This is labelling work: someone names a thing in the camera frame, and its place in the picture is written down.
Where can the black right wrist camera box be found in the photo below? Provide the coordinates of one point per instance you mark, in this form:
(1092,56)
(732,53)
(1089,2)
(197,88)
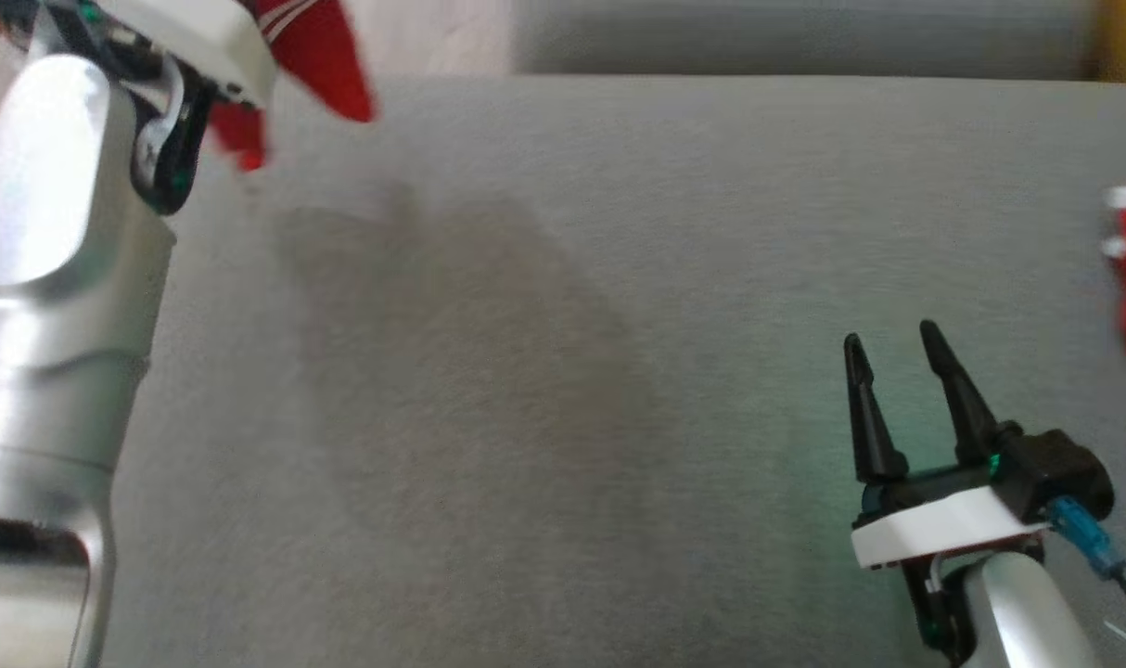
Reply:
(1059,468)

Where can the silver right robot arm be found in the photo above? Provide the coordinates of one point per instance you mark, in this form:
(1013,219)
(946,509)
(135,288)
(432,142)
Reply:
(1027,612)

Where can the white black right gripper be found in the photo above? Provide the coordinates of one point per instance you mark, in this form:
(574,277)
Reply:
(943,524)

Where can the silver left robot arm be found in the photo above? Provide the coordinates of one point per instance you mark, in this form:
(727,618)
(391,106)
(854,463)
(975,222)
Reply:
(53,325)

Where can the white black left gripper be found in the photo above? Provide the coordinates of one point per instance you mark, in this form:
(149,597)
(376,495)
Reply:
(201,37)

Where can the large grey sofa seat cushion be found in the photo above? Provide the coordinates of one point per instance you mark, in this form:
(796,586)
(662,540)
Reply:
(572,371)

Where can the small grey sofa cushion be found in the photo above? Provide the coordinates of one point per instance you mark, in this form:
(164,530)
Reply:
(804,32)

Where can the red jersey with black numbers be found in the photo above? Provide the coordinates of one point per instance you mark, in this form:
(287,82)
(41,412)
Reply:
(317,56)

